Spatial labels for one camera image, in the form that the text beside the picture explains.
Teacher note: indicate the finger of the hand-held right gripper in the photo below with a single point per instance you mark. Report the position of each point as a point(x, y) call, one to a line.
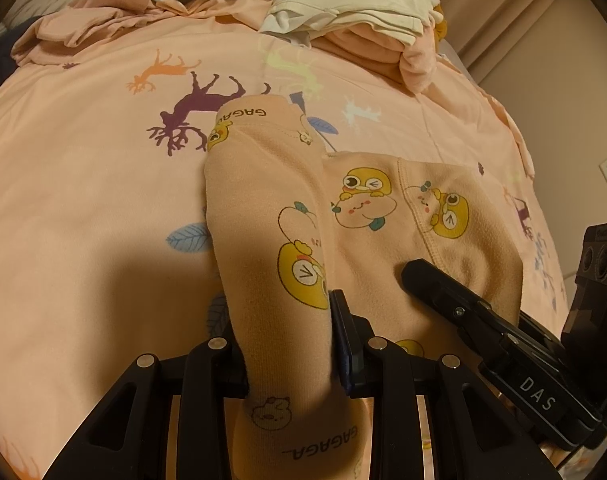
point(483, 330)

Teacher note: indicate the peach cartoon-print garment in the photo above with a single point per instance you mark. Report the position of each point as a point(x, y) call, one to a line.
point(263, 220)

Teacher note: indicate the pink deer-print bed sheet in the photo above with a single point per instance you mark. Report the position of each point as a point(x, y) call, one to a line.
point(83, 200)

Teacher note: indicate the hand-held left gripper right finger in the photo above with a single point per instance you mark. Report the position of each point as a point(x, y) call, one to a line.
point(344, 355)

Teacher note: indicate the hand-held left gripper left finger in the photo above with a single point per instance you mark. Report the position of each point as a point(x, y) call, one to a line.
point(208, 375)

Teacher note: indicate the beige curtain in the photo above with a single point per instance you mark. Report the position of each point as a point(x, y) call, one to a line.
point(508, 15)

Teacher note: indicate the pink crumpled garment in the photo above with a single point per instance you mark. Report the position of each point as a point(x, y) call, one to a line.
point(108, 25)

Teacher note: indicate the white folded clothes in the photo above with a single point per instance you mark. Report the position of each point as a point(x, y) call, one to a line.
point(353, 0)

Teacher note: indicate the pink folded clothes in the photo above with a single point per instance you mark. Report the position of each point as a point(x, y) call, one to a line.
point(373, 50)

